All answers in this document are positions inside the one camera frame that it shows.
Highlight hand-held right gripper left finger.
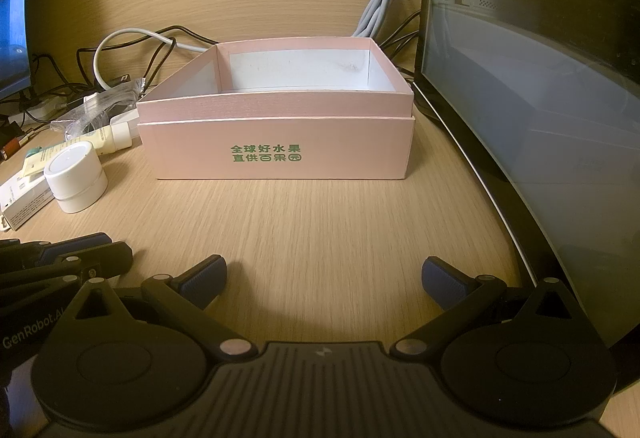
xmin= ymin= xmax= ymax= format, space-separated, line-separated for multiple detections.
xmin=65 ymin=254 xmax=257 ymax=362

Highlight white cable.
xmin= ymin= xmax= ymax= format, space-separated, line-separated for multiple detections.
xmin=93 ymin=28 xmax=222 ymax=93

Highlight black cables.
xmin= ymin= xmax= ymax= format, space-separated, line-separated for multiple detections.
xmin=0 ymin=11 xmax=423 ymax=119

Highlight clear plastic bag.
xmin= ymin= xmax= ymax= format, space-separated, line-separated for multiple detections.
xmin=50 ymin=77 xmax=147 ymax=140

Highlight white round jar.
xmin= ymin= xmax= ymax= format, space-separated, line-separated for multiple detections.
xmin=43 ymin=141 xmax=109 ymax=214

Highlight glass panel computer case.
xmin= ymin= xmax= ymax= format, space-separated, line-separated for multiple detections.
xmin=412 ymin=0 xmax=640 ymax=350

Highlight pink cardboard box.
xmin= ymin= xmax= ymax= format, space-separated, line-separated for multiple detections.
xmin=136 ymin=37 xmax=417 ymax=181

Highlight pale yellow cream tube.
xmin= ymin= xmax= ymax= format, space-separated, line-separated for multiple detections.
xmin=22 ymin=113 xmax=135 ymax=176

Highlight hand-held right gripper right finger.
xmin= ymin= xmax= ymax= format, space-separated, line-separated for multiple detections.
xmin=389 ymin=256 xmax=582 ymax=361

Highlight white small carton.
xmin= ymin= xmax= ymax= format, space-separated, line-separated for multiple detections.
xmin=0 ymin=167 xmax=54 ymax=232

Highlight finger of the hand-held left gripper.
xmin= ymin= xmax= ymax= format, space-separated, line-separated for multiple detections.
xmin=0 ymin=231 xmax=114 ymax=265
xmin=0 ymin=241 xmax=134 ymax=290

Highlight computer monitor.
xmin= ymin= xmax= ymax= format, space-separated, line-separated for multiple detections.
xmin=0 ymin=0 xmax=34 ymax=105

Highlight white power plug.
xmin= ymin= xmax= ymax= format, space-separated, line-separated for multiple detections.
xmin=110 ymin=109 xmax=146 ymax=128

